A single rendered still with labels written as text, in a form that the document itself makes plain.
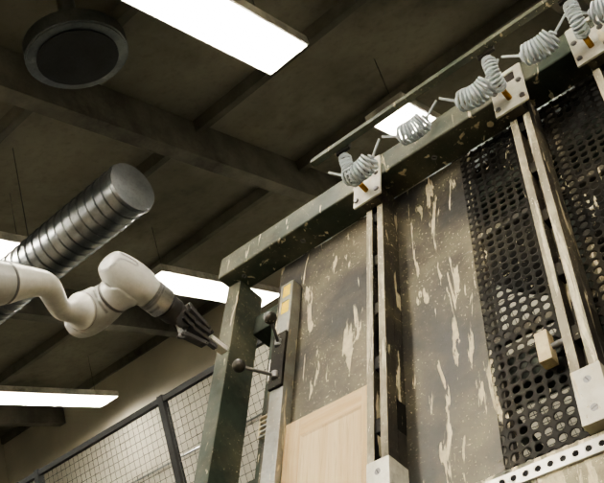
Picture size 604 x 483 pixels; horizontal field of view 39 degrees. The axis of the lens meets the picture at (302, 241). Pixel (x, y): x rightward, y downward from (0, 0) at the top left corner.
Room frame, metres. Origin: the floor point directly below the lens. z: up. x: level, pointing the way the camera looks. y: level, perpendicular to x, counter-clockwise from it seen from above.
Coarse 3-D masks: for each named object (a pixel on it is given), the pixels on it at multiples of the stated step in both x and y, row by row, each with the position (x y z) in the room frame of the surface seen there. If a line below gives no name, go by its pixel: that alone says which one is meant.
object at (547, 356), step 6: (534, 336) 1.75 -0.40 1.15; (540, 336) 1.74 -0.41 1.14; (546, 336) 1.73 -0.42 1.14; (552, 336) 1.76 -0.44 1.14; (540, 342) 1.74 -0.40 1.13; (546, 342) 1.73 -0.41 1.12; (540, 348) 1.73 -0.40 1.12; (546, 348) 1.72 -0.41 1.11; (552, 348) 1.73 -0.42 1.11; (540, 354) 1.73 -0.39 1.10; (546, 354) 1.72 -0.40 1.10; (552, 354) 1.72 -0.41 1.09; (540, 360) 1.72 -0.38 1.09; (546, 360) 1.71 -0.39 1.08; (552, 360) 1.72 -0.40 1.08; (546, 366) 1.73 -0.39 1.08; (552, 366) 1.73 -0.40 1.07
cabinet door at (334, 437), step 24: (336, 408) 2.08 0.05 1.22; (360, 408) 2.03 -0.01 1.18; (288, 432) 2.17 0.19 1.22; (312, 432) 2.11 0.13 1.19; (336, 432) 2.05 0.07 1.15; (360, 432) 2.00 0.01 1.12; (288, 456) 2.13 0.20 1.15; (312, 456) 2.08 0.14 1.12; (336, 456) 2.02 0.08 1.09; (360, 456) 1.97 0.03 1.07; (288, 480) 2.09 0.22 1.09; (312, 480) 2.04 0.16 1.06; (336, 480) 1.99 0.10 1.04; (360, 480) 1.94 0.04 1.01
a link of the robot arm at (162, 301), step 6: (162, 288) 2.08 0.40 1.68; (168, 288) 2.10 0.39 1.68; (156, 294) 2.07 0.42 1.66; (162, 294) 2.08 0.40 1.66; (168, 294) 2.10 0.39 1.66; (156, 300) 2.08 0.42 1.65; (162, 300) 2.09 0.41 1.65; (168, 300) 2.10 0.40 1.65; (144, 306) 2.09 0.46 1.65; (150, 306) 2.08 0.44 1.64; (156, 306) 2.09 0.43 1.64; (162, 306) 2.10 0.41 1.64; (168, 306) 2.11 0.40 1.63; (150, 312) 2.11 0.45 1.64; (156, 312) 2.11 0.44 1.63; (162, 312) 2.11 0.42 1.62
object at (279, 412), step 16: (288, 320) 2.33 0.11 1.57; (288, 336) 2.30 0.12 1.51; (288, 352) 2.28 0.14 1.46; (288, 368) 2.26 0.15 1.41; (288, 384) 2.24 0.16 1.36; (272, 400) 2.22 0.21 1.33; (288, 400) 2.22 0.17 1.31; (272, 416) 2.20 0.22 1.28; (288, 416) 2.20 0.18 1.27; (272, 432) 2.17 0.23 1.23; (272, 448) 2.14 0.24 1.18; (272, 464) 2.12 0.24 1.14; (272, 480) 2.09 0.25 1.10
